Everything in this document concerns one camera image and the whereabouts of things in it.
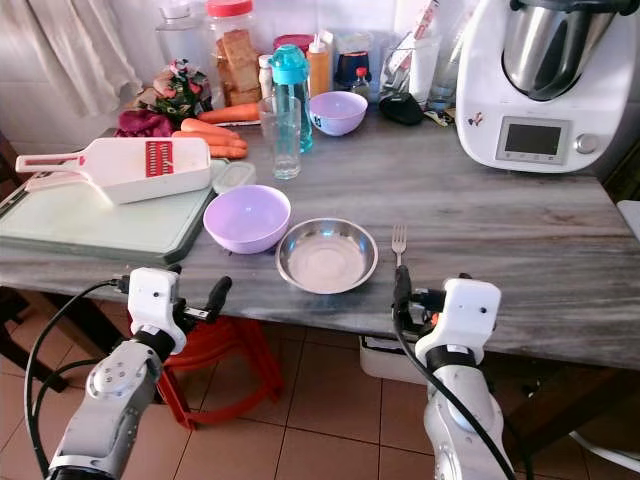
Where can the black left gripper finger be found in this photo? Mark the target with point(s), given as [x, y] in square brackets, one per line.
[218, 293]

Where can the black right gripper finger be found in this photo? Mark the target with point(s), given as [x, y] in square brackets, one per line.
[402, 295]

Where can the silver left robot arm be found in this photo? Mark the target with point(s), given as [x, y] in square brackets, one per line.
[105, 400]

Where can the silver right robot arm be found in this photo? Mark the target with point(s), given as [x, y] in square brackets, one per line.
[455, 420]

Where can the silver metal fork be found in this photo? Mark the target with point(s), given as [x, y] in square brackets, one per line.
[399, 245]

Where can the red plastic stool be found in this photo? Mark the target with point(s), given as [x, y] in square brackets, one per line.
[230, 355]

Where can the white plastic storage box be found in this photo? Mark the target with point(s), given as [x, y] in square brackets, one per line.
[385, 362]

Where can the large lavender plastic bowl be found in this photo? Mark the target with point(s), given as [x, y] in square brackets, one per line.
[247, 222]

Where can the stainless steel bowl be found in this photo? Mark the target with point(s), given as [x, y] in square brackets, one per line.
[327, 258]

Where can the clear plastic container lid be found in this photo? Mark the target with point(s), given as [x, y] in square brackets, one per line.
[233, 177]

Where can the pale green cutting board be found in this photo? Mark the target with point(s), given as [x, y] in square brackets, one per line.
[80, 228]

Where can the orange carrot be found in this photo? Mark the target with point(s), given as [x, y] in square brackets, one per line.
[210, 130]
[230, 114]
[208, 143]

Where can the white mandoline slicer red insert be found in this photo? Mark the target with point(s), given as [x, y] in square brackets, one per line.
[120, 172]

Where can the clear drinking glass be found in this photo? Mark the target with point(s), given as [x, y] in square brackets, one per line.
[280, 150]

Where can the black rounded pouch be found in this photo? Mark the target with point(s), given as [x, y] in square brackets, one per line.
[401, 109]

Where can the small lavender plastic bowl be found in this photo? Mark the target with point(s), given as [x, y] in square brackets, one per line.
[338, 115]

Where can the green and red plant decoration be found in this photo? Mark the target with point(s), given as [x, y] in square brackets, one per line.
[180, 92]

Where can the small white bottle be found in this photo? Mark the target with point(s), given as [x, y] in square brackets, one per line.
[264, 78]

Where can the white kitchen cooking machine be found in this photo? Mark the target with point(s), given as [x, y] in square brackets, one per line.
[490, 90]

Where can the clear jug with utensils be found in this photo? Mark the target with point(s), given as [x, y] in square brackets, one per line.
[410, 65]

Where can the red lidded toast jar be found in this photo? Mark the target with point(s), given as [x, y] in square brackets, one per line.
[235, 60]

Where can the dark blue jar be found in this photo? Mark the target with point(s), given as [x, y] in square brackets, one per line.
[352, 65]

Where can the teal lidded water bottle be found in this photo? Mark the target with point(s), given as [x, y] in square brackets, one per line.
[290, 68]

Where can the orange sauce bottle white cap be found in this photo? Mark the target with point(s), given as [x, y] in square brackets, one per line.
[319, 65]

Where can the clear plastic bottle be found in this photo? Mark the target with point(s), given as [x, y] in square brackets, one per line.
[180, 40]

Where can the pink lidded container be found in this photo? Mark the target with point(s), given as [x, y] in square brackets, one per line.
[285, 40]

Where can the white curtain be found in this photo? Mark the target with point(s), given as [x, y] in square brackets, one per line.
[80, 50]

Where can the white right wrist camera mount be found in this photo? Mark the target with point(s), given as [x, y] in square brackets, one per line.
[465, 315]

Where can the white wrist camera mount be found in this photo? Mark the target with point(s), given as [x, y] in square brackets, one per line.
[155, 305]
[465, 315]

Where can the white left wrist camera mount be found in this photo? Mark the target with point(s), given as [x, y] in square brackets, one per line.
[155, 305]

